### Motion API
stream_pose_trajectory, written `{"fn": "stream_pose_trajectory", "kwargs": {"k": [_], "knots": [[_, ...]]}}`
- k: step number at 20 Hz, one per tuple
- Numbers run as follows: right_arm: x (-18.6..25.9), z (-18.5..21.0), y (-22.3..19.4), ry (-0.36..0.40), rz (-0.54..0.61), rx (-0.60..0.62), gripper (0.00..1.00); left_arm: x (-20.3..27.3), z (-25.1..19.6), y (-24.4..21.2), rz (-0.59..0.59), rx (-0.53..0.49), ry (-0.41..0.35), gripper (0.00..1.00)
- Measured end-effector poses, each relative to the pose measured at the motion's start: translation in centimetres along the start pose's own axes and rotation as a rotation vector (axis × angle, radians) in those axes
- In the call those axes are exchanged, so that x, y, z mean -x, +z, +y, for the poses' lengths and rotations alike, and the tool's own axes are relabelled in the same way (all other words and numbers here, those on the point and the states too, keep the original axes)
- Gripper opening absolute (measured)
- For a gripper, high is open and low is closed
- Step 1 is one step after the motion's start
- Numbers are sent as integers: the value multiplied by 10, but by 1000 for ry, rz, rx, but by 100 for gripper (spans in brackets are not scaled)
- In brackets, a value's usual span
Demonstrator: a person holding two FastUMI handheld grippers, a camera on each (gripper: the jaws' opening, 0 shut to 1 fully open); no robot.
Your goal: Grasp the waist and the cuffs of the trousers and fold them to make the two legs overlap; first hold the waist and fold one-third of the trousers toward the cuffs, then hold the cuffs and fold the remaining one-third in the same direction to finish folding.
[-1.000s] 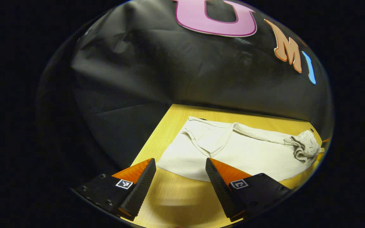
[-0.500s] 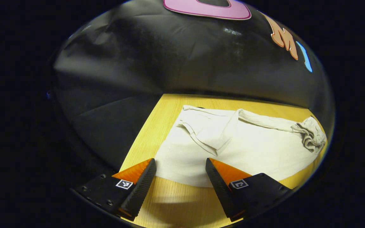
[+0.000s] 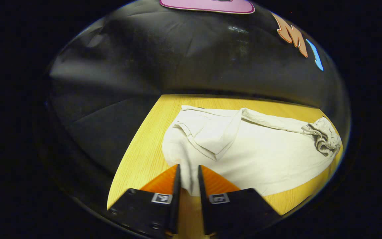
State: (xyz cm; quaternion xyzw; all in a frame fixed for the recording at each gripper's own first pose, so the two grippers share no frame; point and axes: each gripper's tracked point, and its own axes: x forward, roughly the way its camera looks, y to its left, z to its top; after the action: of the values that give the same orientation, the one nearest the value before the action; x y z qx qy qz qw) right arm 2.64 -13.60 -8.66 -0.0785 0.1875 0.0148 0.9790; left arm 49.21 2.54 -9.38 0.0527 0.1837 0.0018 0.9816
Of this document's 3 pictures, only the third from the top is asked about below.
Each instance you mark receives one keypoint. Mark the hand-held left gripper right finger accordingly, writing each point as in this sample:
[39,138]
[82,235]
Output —
[201,189]

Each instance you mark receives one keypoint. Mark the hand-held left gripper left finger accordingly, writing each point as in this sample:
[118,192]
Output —
[176,199]

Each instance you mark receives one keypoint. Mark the white jeans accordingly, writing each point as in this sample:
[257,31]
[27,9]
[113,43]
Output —
[260,159]

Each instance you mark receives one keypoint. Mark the black backdrop cloth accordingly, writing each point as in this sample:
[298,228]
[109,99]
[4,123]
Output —
[177,59]

